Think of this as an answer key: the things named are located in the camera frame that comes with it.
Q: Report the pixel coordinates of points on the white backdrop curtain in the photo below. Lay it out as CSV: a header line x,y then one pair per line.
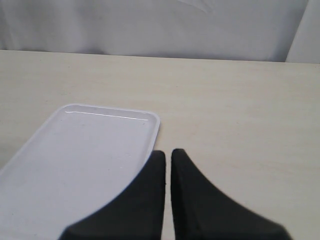
x,y
254,30

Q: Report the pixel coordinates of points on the white rectangular tray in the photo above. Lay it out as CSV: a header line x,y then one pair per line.
x,y
80,159

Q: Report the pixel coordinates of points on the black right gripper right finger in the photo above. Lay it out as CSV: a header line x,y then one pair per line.
x,y
202,212

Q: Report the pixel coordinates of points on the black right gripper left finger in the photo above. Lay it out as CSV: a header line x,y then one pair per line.
x,y
137,213

